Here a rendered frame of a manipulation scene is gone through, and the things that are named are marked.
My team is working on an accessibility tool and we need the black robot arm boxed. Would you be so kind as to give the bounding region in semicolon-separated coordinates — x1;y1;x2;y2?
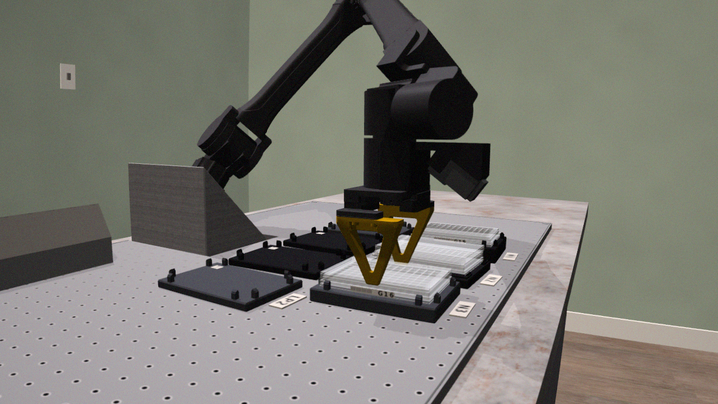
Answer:
192;0;490;202

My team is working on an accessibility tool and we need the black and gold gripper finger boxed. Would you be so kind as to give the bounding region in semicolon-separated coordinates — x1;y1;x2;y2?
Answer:
336;216;404;286
378;204;434;263

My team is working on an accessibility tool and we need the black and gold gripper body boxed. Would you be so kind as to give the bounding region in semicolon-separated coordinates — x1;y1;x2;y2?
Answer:
336;136;434;219

